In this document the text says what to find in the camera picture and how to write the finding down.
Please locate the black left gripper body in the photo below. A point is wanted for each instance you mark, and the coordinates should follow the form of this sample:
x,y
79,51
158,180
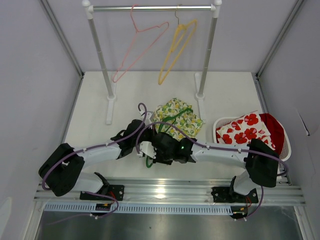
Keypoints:
x,y
147,134

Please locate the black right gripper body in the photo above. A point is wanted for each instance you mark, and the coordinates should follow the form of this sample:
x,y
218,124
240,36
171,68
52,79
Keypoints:
x,y
166,158

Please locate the green hanger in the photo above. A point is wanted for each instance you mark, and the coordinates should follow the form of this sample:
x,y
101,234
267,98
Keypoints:
x,y
150,161

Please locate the lemon print skirt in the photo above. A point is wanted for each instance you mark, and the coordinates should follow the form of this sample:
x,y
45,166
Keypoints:
x,y
187,124

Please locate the red poppy print cloth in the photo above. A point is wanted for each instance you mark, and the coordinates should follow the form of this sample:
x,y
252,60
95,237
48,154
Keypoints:
x,y
243,129

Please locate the yellow hanger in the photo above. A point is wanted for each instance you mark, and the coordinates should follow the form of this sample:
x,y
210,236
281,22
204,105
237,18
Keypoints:
x,y
182,36

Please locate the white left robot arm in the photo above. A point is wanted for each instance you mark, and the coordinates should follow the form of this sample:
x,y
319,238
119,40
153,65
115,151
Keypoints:
x,y
63,172

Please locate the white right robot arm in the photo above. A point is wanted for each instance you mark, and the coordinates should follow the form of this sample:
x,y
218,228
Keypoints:
x,y
259,161

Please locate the pink hanger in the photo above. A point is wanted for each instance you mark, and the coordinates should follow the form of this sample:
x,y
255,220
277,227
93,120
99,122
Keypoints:
x,y
142,41

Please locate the white clothes rack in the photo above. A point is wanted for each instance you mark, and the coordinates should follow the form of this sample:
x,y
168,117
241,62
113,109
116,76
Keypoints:
x,y
200,79

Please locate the white laundry basket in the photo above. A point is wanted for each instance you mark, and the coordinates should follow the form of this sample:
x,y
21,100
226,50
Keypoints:
x,y
286,150

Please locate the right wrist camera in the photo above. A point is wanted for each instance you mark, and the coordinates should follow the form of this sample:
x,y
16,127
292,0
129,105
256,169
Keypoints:
x,y
146,150

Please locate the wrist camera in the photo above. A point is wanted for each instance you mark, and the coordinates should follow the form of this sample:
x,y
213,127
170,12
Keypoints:
x,y
147,117
146,150

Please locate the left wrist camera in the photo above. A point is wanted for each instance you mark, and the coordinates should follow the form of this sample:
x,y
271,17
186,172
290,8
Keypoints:
x,y
147,117

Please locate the aluminium mounting rail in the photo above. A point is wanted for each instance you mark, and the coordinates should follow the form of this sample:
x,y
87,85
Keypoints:
x,y
197,192

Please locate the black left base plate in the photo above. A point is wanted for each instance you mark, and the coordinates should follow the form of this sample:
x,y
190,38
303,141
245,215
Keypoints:
x,y
114,191

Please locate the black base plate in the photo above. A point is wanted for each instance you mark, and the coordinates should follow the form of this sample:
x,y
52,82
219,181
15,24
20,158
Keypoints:
x,y
114,191
224,194

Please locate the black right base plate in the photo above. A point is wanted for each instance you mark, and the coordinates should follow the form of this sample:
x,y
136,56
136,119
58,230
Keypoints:
x,y
224,194

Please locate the white slotted cable duct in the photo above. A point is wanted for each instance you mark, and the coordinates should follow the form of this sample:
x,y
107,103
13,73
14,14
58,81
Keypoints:
x,y
127,208

